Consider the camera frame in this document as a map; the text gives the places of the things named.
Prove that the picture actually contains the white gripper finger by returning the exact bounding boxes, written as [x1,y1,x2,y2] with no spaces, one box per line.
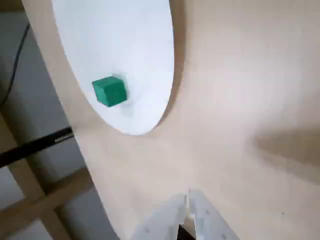
[134,192,188,240]
[186,188,240,240]

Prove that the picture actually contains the green cube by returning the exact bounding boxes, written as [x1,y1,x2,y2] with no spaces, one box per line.
[91,76,128,108]

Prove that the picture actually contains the white paper plate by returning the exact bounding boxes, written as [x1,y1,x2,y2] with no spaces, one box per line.
[51,0,175,137]

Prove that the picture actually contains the beige wooden frame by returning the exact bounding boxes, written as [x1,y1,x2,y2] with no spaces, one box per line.
[0,109,94,240]

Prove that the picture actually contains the thin black cable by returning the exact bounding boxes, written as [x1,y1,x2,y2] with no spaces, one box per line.
[0,23,31,106]

